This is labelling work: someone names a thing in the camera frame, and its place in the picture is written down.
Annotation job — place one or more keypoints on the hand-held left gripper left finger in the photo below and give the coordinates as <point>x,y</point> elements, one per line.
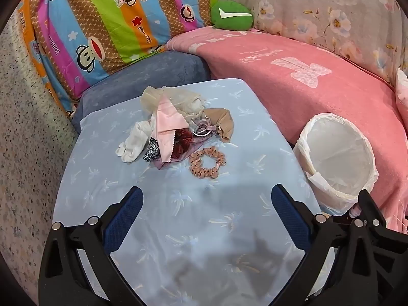
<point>127,216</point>

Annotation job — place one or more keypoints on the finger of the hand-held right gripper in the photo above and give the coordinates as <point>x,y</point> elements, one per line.
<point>393,280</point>
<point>367,204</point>

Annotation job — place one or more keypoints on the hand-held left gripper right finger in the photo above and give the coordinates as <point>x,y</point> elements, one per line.
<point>290,216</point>

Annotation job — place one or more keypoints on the waste bin with white liner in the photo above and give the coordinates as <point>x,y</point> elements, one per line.
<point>338,165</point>

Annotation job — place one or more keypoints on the leopard print scrunchie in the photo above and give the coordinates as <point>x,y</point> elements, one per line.
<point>151,152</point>

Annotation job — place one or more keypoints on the white sock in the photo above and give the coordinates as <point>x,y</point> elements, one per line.
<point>134,142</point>

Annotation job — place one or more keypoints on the pink dotted scrunchie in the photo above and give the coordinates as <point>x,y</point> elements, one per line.
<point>194,160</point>

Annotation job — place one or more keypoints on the dark red scrunchie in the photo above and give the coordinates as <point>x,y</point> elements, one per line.
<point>182,137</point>

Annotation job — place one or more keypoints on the light pink cloth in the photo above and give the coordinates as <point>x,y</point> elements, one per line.
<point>167,121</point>

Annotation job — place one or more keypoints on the tan stocking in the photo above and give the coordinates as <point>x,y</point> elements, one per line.
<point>223,121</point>

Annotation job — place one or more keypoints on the beige mesh cloth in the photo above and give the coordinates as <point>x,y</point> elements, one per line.
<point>165,94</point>

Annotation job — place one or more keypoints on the white cloth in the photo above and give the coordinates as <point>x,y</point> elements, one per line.
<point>196,106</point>

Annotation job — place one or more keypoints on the light blue palm-print tablecloth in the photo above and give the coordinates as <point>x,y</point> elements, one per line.
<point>191,229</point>

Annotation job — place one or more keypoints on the pink blanket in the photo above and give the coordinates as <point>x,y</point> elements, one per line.
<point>287,102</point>

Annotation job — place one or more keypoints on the pink pillow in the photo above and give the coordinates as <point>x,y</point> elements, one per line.
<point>403,92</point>

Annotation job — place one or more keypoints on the blue-grey cushion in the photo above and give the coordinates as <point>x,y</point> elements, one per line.
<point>143,70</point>

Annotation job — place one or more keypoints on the striped monkey-print quilt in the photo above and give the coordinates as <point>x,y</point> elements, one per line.
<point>95,12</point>

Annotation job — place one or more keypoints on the floral bed sheet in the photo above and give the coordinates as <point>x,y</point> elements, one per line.
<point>318,3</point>

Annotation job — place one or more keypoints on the green cushion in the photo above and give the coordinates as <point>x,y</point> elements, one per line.
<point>231,17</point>

